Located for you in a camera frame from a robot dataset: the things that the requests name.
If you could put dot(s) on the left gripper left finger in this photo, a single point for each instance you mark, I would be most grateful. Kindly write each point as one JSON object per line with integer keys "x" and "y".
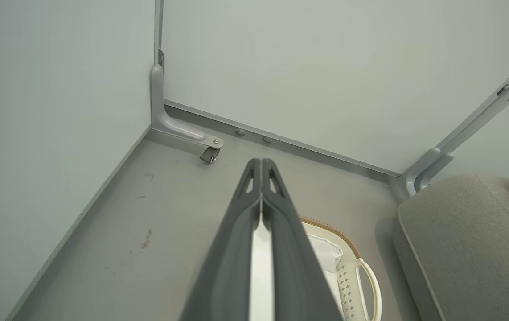
{"x": 227, "y": 258}

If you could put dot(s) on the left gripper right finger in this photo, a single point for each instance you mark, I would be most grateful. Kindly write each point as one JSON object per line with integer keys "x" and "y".
{"x": 294, "y": 267}

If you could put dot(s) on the cream basket with woven rim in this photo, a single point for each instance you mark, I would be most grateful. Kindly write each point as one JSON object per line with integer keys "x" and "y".
{"x": 357, "y": 285}

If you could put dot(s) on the white garment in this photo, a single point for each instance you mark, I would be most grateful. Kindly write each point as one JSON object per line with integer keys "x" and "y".
{"x": 326, "y": 254}

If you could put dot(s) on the black caster wheel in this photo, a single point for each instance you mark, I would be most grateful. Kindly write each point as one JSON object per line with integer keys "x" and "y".
{"x": 210, "y": 154}

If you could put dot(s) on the grey bolt head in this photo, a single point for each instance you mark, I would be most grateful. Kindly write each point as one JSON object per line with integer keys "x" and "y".
{"x": 240, "y": 132}
{"x": 267, "y": 139}

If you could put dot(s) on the grey fabric sofa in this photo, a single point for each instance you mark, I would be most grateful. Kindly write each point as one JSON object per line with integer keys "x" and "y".
{"x": 473, "y": 254}

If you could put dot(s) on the grey partition foot bracket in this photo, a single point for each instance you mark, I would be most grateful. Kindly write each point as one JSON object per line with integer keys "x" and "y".
{"x": 165, "y": 116}
{"x": 424, "y": 171}

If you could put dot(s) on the grey partition frame rail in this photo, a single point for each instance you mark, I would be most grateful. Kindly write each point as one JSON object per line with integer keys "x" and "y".
{"x": 490, "y": 104}

